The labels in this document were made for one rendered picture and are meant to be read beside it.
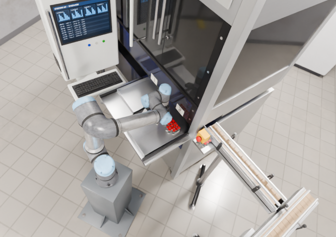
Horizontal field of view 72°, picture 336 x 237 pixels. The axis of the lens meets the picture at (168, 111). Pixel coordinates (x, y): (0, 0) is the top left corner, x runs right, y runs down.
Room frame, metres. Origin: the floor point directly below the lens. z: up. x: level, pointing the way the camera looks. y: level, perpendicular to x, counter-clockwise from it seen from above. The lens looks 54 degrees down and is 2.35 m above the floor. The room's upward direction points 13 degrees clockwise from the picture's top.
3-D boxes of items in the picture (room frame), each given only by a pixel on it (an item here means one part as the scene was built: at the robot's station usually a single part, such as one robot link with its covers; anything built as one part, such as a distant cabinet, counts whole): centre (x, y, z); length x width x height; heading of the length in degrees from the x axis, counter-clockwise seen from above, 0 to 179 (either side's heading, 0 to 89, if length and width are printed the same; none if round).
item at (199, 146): (0.88, -0.32, 0.87); 0.14 x 0.13 x 0.02; 136
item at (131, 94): (1.18, 0.23, 0.90); 0.34 x 0.26 x 0.04; 136
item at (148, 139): (0.86, 0.06, 0.90); 0.34 x 0.26 x 0.04; 136
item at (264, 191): (0.76, -0.59, 0.92); 0.69 x 0.15 x 0.16; 46
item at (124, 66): (1.60, 0.54, 0.73); 1.98 x 0.01 x 0.25; 46
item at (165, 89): (0.93, 0.05, 1.26); 0.09 x 0.08 x 0.11; 135
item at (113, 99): (1.01, 0.15, 0.87); 0.70 x 0.48 x 0.02; 46
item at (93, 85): (1.24, 0.64, 0.82); 0.40 x 0.14 x 0.02; 135
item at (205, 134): (0.86, -0.28, 0.99); 0.08 x 0.07 x 0.07; 136
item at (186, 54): (1.08, -0.03, 1.50); 0.43 x 0.01 x 0.59; 46
